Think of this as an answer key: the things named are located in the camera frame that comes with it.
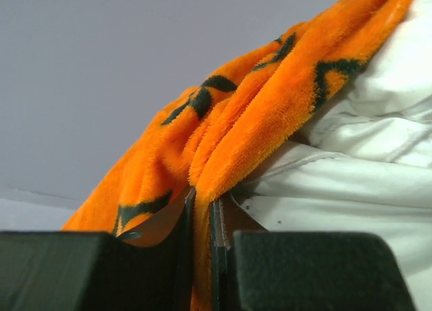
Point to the orange patterned fleece pillowcase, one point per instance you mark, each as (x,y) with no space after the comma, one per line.
(217,133)

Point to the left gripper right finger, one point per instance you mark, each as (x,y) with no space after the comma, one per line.
(257,269)

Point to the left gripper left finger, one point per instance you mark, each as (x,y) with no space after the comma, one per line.
(146,268)

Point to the white pillow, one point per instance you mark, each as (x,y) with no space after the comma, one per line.
(363,162)

